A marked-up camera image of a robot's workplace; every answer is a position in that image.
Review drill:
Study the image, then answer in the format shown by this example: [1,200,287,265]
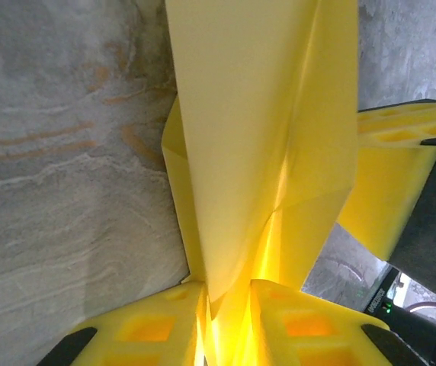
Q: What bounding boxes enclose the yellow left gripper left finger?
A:
[37,281,208,366]

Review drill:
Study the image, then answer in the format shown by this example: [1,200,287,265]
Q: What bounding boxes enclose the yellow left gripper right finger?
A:
[250,278,427,366]

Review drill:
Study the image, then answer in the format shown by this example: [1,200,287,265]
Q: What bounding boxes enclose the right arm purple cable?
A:
[408,300,436,318]

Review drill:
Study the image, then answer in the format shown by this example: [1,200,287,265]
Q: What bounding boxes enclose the yellow square paper sheet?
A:
[160,0,361,366]

